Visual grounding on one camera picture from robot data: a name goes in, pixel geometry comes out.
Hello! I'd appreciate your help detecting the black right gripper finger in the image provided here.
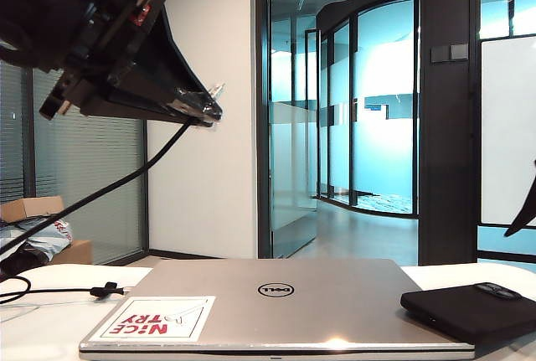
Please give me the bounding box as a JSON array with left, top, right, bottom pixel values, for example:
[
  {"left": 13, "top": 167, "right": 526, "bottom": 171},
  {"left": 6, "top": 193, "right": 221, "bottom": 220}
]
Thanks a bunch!
[{"left": 504, "top": 158, "right": 536, "bottom": 239}]

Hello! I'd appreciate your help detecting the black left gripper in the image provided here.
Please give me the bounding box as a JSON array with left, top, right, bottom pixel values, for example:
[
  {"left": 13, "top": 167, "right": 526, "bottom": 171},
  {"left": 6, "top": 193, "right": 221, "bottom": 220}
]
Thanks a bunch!
[{"left": 39, "top": 0, "right": 223, "bottom": 127}]

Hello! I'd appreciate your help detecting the black charging cable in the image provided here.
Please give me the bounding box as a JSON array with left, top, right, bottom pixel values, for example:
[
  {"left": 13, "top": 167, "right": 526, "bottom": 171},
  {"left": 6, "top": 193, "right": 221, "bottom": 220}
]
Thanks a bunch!
[{"left": 0, "top": 116, "right": 198, "bottom": 306}]

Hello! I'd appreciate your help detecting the black smartphone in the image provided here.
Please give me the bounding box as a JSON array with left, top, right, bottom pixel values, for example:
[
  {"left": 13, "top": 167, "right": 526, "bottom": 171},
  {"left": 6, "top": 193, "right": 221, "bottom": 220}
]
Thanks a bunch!
[{"left": 400, "top": 281, "right": 536, "bottom": 348}]

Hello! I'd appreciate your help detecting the whiteboard on black rolling stand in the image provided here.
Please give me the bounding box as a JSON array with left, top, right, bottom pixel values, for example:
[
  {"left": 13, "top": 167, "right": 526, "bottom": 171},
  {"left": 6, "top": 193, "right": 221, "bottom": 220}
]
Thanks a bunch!
[{"left": 467, "top": 34, "right": 536, "bottom": 228}]

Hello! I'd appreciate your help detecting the small open cardboard box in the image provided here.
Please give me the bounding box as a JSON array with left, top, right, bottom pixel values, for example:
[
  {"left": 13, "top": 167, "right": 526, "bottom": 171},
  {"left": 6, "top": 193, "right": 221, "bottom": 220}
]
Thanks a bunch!
[{"left": 0, "top": 195, "right": 66, "bottom": 223}]

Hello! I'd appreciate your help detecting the grey mailer bag red print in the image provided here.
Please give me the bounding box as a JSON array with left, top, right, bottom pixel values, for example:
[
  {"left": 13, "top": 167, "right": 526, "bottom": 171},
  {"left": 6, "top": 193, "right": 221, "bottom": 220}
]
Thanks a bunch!
[{"left": 24, "top": 217, "right": 75, "bottom": 262}]

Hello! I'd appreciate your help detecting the large brown cardboard box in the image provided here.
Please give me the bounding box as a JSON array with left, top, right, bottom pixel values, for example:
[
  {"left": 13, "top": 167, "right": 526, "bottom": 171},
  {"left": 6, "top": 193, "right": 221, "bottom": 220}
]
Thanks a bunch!
[{"left": 49, "top": 239, "right": 93, "bottom": 266}]

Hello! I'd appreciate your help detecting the plain grey plastic bag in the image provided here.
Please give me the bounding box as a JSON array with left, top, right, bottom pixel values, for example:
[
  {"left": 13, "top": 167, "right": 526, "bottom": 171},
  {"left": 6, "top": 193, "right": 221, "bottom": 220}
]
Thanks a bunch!
[{"left": 0, "top": 226, "right": 33, "bottom": 260}]

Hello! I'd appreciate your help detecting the dark plastic bag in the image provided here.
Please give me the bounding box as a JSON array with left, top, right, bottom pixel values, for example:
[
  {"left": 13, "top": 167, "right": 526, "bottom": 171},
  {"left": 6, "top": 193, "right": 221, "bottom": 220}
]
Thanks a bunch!
[{"left": 0, "top": 247, "right": 54, "bottom": 281}]

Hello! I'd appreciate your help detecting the white Nice Try sticker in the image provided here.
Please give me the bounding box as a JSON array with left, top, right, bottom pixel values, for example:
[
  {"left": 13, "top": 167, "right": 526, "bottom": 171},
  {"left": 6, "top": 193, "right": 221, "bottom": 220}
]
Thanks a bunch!
[{"left": 87, "top": 296, "right": 217, "bottom": 342}]

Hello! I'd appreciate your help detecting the silver Dell laptop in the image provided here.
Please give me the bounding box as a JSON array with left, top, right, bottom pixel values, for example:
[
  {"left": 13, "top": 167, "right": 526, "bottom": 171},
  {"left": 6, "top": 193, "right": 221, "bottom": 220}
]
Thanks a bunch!
[{"left": 78, "top": 257, "right": 477, "bottom": 361}]

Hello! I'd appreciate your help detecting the glass door black frame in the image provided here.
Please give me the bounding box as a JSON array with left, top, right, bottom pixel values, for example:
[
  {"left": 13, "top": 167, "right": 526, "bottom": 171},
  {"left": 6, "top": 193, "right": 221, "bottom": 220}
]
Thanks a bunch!
[{"left": 267, "top": 28, "right": 322, "bottom": 260}]

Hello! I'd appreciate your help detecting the dark wall switch panel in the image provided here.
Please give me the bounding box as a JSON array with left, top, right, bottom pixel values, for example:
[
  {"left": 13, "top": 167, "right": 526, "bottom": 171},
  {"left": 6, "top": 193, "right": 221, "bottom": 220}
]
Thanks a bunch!
[{"left": 430, "top": 45, "right": 451, "bottom": 64}]

